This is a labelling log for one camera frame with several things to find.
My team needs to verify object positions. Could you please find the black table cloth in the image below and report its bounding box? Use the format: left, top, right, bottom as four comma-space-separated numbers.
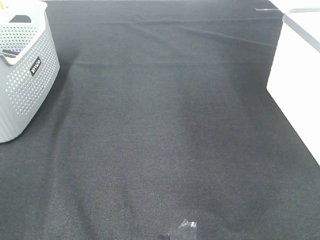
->
0, 0, 320, 240

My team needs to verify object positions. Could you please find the grey tape strip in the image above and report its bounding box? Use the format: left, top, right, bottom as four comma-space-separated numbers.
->
255, 8, 278, 12

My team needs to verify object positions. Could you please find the dark item inside basket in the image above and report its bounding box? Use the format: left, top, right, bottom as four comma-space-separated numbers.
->
0, 49, 20, 58

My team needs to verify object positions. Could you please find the grey perforated plastic basket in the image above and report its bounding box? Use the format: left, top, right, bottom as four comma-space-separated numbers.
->
0, 0, 60, 143

